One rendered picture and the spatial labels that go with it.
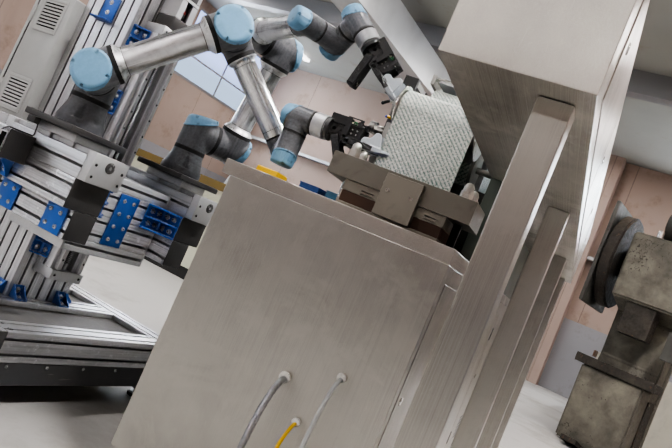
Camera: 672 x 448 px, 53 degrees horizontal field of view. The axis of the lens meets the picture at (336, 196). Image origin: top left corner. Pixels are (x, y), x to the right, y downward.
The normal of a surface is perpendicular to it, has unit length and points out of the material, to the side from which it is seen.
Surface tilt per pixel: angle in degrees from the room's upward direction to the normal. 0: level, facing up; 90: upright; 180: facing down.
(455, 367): 90
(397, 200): 90
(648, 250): 92
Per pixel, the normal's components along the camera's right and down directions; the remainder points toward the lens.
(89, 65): 0.07, 0.05
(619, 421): -0.55, -0.30
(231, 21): 0.31, -0.04
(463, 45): -0.31, -0.21
